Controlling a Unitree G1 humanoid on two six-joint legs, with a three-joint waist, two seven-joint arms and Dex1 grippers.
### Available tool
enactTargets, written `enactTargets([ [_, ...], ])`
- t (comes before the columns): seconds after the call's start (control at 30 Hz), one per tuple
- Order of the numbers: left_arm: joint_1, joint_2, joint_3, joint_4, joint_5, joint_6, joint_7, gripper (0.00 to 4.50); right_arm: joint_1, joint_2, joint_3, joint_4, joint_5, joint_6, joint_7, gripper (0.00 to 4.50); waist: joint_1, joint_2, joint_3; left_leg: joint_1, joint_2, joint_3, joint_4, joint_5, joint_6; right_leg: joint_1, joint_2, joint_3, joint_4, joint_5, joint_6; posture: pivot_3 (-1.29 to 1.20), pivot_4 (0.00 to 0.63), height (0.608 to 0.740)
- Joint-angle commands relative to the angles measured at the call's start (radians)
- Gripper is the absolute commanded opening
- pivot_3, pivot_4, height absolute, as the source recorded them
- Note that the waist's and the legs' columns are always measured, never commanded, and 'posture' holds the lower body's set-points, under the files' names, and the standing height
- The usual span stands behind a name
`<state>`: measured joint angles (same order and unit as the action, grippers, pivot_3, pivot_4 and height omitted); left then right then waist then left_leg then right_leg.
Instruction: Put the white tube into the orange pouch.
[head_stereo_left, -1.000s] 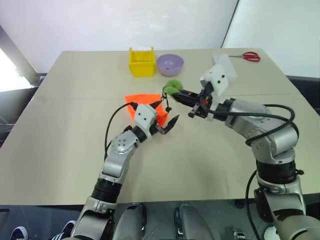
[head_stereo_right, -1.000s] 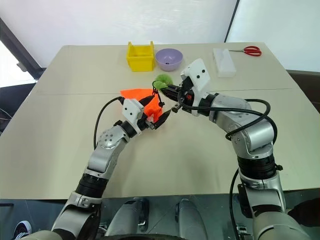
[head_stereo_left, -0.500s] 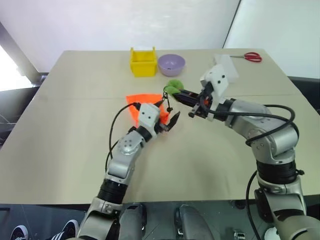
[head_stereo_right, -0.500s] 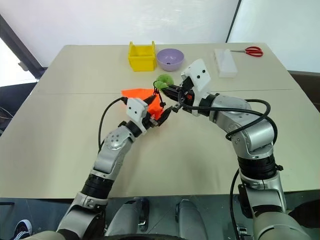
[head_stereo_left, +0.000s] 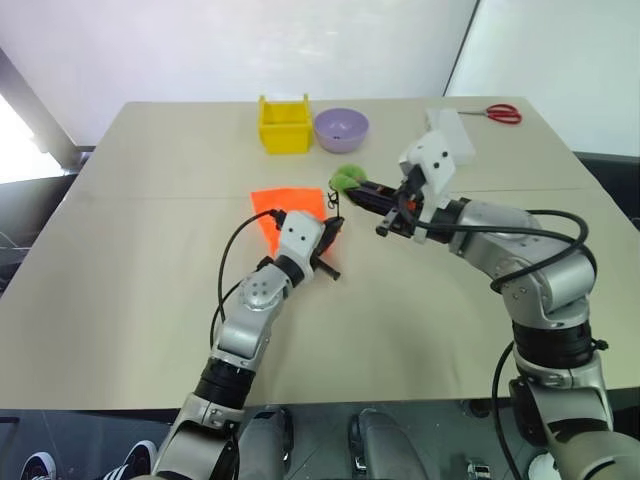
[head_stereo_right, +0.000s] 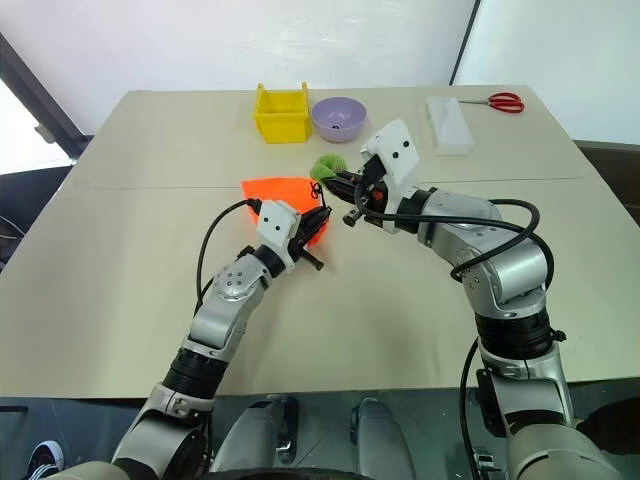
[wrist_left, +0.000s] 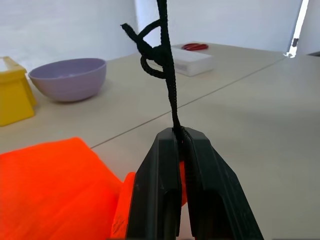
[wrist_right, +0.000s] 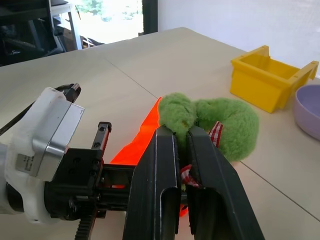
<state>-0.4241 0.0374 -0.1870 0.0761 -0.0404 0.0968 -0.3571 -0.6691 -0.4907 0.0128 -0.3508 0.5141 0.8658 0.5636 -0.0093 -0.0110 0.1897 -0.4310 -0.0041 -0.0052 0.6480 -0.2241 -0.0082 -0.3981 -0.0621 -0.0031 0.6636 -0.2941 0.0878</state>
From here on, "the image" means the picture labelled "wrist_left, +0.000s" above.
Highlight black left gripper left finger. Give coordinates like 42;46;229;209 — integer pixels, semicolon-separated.
126;127;183;240

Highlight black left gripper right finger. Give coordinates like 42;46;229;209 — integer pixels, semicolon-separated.
182;127;265;240

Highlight orange drawstring pouch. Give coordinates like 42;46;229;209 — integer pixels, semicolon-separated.
0;136;188;240

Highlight black knotted rope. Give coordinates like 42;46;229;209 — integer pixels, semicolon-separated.
120;0;187;161

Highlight white rectangular box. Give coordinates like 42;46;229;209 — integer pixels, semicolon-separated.
171;43;215;77

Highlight purple plastic bowl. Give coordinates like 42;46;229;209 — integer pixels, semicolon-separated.
28;58;108;103

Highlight yellow plastic bin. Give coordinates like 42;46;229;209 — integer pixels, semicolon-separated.
0;56;37;127

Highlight red handled scissors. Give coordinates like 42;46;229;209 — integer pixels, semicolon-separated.
181;42;209;51

